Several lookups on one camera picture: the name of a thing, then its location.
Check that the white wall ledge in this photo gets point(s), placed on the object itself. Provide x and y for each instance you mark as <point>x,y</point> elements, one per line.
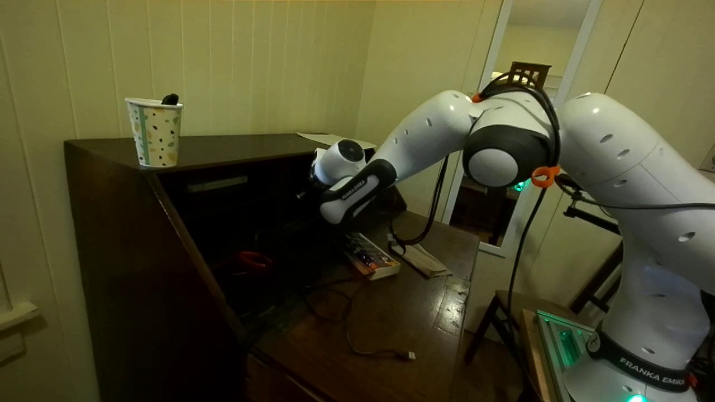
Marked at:
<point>19,316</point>

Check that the light wooden robot table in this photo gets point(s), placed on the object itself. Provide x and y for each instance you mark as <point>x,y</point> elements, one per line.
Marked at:
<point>532,358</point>

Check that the dotted white paper cup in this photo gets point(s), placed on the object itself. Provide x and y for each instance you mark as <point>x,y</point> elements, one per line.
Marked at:
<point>157,135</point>

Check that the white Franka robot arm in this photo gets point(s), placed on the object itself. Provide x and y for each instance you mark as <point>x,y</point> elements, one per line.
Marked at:
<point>639,185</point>

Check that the white tall frame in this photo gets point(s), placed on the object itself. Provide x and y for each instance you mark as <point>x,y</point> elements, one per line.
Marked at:
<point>583,45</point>

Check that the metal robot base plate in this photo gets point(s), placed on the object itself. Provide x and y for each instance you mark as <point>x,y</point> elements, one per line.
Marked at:
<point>573,358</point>

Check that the small dark item in cup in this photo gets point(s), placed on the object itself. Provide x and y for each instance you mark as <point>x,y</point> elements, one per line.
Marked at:
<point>171,98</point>

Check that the white paper sheet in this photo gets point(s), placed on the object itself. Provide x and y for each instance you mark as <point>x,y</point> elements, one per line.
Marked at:
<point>319,136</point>

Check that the dark wooden chair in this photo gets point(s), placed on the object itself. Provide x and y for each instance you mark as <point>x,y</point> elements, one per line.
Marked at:
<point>498,312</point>

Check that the dark wooden secretary cabinet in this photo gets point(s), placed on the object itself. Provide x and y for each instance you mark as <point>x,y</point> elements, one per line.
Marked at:
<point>148,298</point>

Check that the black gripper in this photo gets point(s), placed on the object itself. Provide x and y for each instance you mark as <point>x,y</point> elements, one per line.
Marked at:
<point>309,197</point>

